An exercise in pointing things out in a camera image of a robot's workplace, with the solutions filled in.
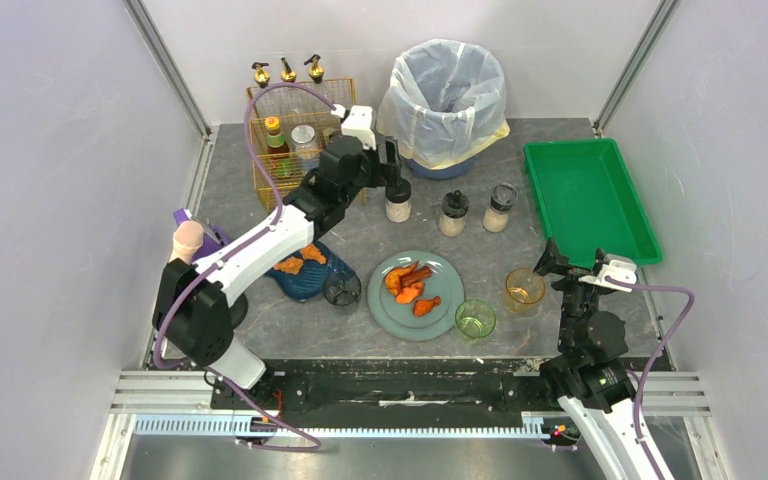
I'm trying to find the green glass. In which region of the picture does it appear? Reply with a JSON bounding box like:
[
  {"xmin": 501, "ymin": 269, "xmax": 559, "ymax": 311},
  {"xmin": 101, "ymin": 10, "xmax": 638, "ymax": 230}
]
[{"xmin": 455, "ymin": 299, "xmax": 497, "ymax": 340}]

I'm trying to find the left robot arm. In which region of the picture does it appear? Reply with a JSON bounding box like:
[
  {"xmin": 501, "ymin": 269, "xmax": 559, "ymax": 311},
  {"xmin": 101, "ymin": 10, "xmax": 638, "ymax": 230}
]
[{"xmin": 153, "ymin": 135, "xmax": 402, "ymax": 389}]

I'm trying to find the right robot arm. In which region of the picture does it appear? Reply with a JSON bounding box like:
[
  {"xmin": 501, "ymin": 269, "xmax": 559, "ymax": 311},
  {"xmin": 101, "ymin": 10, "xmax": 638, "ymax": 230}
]
[{"xmin": 533, "ymin": 238, "xmax": 673, "ymax": 479}]

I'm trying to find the red sauce bottle green label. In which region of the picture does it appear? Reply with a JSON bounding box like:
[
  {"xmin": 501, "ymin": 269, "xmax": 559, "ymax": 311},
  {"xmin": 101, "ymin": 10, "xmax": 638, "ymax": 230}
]
[{"xmin": 264, "ymin": 116, "xmax": 294, "ymax": 178}]

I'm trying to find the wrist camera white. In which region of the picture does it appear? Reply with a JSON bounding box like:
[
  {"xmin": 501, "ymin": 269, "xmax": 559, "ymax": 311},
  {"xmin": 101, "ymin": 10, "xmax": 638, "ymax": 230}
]
[
  {"xmin": 330, "ymin": 104, "xmax": 377, "ymax": 150},
  {"xmin": 581, "ymin": 254, "xmax": 638, "ymax": 292}
]

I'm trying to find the green plastic tray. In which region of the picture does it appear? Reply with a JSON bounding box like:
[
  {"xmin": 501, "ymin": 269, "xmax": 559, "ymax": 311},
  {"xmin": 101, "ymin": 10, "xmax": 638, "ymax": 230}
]
[{"xmin": 523, "ymin": 138, "xmax": 663, "ymax": 268}]

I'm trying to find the clear oil bottle gold spout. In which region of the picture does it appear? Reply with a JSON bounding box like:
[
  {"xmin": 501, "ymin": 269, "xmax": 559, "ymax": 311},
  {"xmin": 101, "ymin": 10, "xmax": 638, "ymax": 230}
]
[{"xmin": 250, "ymin": 61, "xmax": 281, "ymax": 118}]

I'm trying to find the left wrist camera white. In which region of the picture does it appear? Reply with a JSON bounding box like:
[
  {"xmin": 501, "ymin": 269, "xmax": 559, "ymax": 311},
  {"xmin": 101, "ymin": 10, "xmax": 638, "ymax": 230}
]
[{"xmin": 330, "ymin": 104, "xmax": 377, "ymax": 150}]

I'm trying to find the blue ribbed dish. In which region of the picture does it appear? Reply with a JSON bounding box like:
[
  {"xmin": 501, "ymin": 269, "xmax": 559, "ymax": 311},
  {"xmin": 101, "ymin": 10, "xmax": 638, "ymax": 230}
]
[{"xmin": 265, "ymin": 241, "xmax": 354, "ymax": 301}]

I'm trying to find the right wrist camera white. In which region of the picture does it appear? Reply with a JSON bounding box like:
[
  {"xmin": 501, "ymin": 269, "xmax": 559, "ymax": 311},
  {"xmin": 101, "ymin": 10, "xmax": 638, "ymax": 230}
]
[{"xmin": 581, "ymin": 254, "xmax": 638, "ymax": 292}]

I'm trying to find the brown-sauce bottle gold spout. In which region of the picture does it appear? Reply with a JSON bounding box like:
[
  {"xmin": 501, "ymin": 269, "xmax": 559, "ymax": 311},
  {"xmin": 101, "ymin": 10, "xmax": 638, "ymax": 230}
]
[{"xmin": 276, "ymin": 57, "xmax": 311, "ymax": 116}]

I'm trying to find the amber glass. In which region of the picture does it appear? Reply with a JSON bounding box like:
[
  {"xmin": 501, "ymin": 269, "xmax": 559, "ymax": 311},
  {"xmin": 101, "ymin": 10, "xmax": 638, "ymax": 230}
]
[{"xmin": 504, "ymin": 268, "xmax": 546, "ymax": 314}]

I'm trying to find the purple box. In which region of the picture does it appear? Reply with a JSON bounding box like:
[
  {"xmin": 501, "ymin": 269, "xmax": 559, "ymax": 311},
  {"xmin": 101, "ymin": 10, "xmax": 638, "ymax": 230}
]
[{"xmin": 169, "ymin": 208, "xmax": 230, "ymax": 264}]

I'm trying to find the yellow wire rack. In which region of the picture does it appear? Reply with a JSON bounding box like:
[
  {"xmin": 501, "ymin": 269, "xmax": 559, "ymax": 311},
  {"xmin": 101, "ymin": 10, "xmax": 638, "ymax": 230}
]
[{"xmin": 247, "ymin": 89, "xmax": 340, "ymax": 211}]

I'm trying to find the small yellow oil bottle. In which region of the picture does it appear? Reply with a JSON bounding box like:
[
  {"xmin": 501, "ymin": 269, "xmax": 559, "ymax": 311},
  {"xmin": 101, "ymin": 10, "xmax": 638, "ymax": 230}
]
[{"xmin": 322, "ymin": 127, "xmax": 341, "ymax": 148}]

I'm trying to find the black flip-cap spice jar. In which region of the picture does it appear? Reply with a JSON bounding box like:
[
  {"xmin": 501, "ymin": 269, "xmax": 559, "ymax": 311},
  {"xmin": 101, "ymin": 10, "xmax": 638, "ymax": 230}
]
[{"xmin": 439, "ymin": 190, "xmax": 470, "ymax": 237}]

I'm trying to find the black cap spice jar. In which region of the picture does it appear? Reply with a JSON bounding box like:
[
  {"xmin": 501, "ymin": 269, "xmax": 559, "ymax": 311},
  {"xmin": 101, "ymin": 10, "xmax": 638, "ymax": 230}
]
[{"xmin": 385, "ymin": 179, "xmax": 412, "ymax": 223}]

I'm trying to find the grey-green round plate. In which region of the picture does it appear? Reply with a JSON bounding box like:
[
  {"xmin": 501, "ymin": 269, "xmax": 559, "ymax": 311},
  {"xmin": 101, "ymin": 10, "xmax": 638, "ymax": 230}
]
[{"xmin": 366, "ymin": 250, "xmax": 465, "ymax": 342}]

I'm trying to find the fried piece on blue dish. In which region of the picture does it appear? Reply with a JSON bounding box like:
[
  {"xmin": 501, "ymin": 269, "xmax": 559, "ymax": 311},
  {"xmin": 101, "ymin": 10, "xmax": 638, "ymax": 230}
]
[{"xmin": 298, "ymin": 243, "xmax": 327, "ymax": 265}]

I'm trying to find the beige microphone on stand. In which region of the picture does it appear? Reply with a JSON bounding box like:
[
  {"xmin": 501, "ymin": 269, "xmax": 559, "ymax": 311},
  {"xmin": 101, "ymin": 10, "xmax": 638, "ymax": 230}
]
[{"xmin": 169, "ymin": 219, "xmax": 250, "ymax": 331}]

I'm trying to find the bin with plastic liner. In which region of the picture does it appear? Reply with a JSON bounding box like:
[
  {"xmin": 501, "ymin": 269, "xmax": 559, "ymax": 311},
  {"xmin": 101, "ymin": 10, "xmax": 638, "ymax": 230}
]
[{"xmin": 377, "ymin": 39, "xmax": 510, "ymax": 180}]

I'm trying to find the fried food on plate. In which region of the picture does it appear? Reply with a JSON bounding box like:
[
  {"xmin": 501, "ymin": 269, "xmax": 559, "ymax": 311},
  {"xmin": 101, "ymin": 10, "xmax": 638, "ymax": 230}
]
[{"xmin": 384, "ymin": 262, "xmax": 442, "ymax": 317}]

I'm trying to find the dark smoky glass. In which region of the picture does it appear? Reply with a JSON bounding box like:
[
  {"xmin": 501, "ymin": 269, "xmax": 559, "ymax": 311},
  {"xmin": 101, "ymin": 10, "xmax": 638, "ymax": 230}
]
[{"xmin": 322, "ymin": 270, "xmax": 362, "ymax": 313}]

